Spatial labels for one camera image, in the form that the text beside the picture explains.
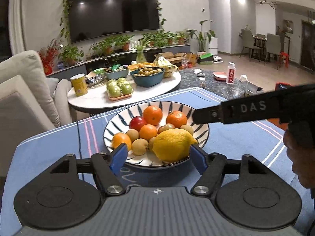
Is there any brown longan fruit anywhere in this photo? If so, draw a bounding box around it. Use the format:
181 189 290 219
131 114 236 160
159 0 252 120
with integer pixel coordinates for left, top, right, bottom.
126 129 139 143
180 124 194 135
148 137 156 152
132 138 149 156

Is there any large yellow lemon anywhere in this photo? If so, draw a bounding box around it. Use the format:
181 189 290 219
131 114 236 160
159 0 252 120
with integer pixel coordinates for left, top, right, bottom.
152 128 198 162

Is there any small orange tangerine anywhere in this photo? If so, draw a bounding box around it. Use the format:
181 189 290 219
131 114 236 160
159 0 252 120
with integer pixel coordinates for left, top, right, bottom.
139 124 158 141

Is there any red green apple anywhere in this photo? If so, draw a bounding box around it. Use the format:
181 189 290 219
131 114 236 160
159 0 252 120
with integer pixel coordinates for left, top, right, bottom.
157 124 175 134

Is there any large orange tangerine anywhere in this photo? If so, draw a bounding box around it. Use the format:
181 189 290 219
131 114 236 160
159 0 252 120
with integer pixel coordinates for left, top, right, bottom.
143 105 163 126

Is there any small back orange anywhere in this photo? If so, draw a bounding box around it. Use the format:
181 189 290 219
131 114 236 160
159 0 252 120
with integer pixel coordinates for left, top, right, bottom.
112 133 132 151

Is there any person right hand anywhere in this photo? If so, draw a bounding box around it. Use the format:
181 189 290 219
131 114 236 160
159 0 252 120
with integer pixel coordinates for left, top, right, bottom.
283 130 314 189

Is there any smartphone on stand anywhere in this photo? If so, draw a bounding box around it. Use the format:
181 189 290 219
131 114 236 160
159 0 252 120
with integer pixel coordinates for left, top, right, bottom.
275 83 292 91

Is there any white blue striped bowl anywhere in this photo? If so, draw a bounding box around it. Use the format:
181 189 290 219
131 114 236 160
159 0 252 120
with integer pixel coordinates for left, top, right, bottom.
103 101 210 169

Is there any grey dining chair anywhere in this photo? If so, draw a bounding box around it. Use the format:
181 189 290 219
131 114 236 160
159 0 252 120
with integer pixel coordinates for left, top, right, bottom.
265 33 281 69

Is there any white red label bottle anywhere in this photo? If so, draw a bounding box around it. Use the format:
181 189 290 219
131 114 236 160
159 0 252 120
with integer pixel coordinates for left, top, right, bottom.
226 62 236 85

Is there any tray of green apples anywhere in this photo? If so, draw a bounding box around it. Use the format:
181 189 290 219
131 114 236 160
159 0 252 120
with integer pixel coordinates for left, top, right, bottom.
106 78 133 101

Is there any white round coffee table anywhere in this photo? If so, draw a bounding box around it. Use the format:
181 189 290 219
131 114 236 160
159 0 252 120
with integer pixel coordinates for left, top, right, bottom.
67 72 182 114

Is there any small spice jar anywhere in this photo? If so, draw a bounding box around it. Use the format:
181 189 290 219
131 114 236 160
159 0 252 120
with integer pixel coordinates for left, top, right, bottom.
198 77 206 89

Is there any pink dish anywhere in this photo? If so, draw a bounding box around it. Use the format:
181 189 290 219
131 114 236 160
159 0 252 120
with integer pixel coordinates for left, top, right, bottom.
213 72 227 82

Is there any dark marble round table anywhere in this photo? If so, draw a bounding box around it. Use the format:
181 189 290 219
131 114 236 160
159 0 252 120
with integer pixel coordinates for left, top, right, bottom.
176 68 264 101

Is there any yellow canister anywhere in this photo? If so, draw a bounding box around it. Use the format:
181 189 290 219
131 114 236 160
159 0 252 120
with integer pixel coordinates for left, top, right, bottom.
70 74 88 96

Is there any teal basket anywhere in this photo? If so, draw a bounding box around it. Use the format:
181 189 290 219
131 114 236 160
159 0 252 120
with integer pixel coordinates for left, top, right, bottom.
105 68 129 80

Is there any teal bowl of longans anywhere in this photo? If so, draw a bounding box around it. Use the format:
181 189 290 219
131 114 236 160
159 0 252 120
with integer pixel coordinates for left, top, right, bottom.
130 67 165 87

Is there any beige recliner sofa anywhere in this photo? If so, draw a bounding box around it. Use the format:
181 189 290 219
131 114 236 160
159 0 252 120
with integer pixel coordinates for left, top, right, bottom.
1 50 73 177

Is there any orange fruit basket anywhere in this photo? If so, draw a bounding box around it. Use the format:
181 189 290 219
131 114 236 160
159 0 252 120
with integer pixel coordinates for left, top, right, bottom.
128 62 153 71

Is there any dark tv console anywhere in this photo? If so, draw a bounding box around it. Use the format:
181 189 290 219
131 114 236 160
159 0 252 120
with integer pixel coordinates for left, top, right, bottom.
47 44 191 80

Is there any cardboard box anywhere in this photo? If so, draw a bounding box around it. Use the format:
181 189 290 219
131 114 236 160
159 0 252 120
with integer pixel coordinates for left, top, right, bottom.
155 52 197 65

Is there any banana bunch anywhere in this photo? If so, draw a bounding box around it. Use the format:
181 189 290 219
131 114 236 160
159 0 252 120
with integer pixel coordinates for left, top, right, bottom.
153 54 179 78

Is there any tall potted floor plant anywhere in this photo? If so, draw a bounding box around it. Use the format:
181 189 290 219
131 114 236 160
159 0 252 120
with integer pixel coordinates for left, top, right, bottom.
187 19 215 56

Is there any glass vase with plant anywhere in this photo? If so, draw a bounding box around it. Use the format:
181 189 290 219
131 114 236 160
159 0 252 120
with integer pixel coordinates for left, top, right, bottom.
133 39 151 63

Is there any red flower arrangement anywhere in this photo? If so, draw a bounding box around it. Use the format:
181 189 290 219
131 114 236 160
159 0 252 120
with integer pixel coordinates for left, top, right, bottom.
38 38 60 76

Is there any black wall television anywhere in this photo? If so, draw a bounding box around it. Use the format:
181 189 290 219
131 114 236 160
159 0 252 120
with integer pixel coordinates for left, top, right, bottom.
67 0 160 43

